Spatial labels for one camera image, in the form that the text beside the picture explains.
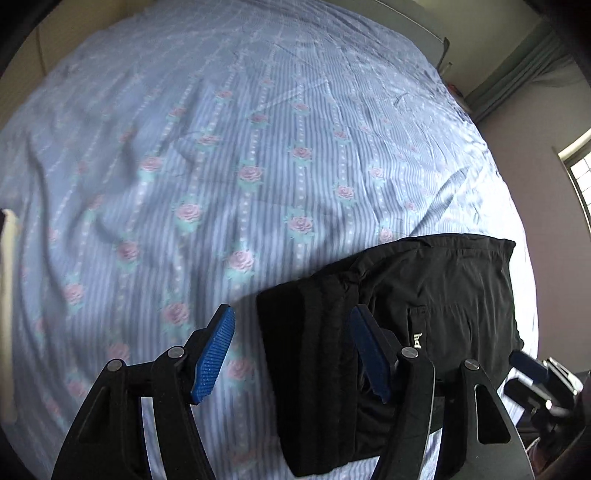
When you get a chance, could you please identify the grey-green curtain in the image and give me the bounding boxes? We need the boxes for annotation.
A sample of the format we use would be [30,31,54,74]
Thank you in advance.
[465,21,575,121]

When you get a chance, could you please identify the grey bed headboard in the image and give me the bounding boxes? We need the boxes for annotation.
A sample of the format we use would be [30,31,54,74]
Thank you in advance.
[323,0,452,72]

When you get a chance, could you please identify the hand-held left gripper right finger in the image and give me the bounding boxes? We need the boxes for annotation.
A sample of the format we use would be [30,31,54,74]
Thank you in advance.
[349,305,534,480]

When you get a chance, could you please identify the window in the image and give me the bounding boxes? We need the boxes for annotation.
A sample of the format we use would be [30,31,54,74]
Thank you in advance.
[558,131,591,234]

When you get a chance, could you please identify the black pants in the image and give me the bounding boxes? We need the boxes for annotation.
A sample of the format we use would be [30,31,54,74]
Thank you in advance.
[256,233,525,478]

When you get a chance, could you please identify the blue floral striped bedsheet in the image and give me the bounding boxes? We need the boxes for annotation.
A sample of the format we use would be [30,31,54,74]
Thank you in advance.
[0,0,540,480]

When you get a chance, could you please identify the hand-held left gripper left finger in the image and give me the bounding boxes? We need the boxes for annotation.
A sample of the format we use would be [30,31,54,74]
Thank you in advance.
[51,305,236,480]

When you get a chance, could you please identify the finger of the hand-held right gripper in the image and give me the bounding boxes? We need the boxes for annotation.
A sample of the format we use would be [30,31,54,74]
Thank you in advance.
[509,350,551,385]
[503,377,557,416]

